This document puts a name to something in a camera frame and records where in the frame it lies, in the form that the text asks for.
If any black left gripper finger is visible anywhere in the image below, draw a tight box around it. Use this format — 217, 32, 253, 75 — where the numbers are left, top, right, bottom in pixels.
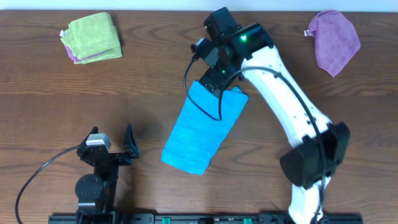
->
123, 124, 137, 152
81, 126, 98, 146

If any blue microfiber cloth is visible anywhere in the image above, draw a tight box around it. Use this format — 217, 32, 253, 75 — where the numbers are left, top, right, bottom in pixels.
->
160, 86, 249, 175

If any folded green cloth top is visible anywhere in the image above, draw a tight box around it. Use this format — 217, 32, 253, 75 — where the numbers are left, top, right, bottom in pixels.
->
60, 12, 121, 60

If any folded purple cloth in stack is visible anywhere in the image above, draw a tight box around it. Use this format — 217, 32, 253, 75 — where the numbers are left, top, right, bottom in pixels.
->
64, 45, 105, 63

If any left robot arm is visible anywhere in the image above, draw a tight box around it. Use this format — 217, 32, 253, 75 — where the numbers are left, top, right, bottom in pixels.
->
75, 124, 139, 223

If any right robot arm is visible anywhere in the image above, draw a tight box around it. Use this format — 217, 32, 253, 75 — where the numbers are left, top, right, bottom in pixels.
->
191, 7, 350, 223

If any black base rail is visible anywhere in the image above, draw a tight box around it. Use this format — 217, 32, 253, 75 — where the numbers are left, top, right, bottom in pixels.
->
47, 212, 364, 224

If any folded green cloth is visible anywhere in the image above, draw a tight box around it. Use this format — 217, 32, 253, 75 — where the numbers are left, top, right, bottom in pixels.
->
73, 47, 123, 64
60, 12, 121, 60

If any purple microfiber cloth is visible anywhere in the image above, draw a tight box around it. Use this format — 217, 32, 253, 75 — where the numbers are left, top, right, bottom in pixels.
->
304, 10, 361, 77

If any folded green cloth bottom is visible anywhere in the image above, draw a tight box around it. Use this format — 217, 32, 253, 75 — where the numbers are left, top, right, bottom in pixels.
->
73, 47, 123, 64

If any left black cable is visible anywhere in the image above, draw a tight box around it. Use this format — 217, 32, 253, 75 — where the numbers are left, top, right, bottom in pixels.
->
15, 145, 82, 224

